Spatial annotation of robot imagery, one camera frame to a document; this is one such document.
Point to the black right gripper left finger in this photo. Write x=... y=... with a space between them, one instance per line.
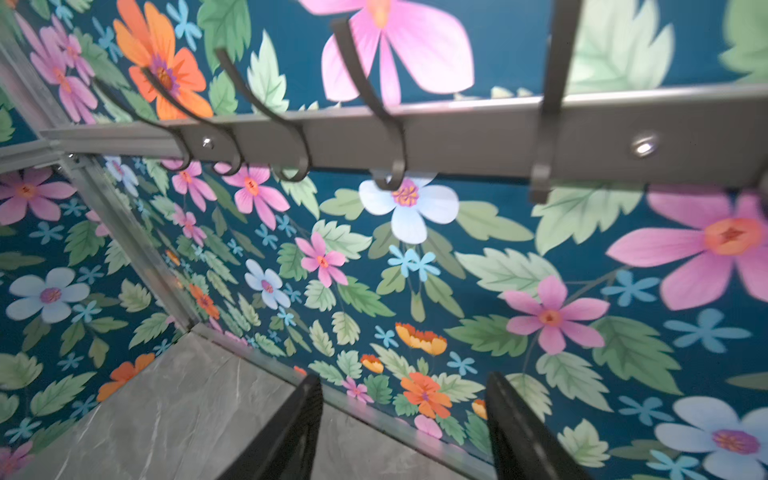
x=285 y=447

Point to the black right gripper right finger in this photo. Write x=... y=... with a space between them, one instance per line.
x=522 y=446

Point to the aluminium frame struts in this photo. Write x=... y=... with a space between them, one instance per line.
x=191 y=412

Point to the black coat hook rail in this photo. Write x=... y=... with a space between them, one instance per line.
x=699 y=135

